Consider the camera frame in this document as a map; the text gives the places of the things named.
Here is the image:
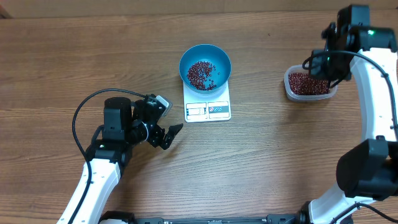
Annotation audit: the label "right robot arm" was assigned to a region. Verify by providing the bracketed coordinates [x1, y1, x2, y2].
[297, 5, 397, 223]

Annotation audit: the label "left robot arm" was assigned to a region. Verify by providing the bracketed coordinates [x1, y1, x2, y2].
[59, 95, 183, 223]

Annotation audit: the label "white digital kitchen scale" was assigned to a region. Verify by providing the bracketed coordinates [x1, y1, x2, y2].
[183, 82, 232, 123]

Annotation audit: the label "red beans in bowl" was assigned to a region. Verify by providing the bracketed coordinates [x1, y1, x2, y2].
[187, 61, 217, 91]

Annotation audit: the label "blue bowl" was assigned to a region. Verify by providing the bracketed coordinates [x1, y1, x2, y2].
[178, 44, 232, 94]

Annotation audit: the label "red beans in container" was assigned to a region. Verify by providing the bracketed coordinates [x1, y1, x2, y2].
[288, 72, 330, 95]

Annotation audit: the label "clear plastic container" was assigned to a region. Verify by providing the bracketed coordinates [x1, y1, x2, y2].
[284, 65, 338, 102]

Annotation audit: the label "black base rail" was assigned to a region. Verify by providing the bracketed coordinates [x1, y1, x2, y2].
[98, 211, 310, 224]

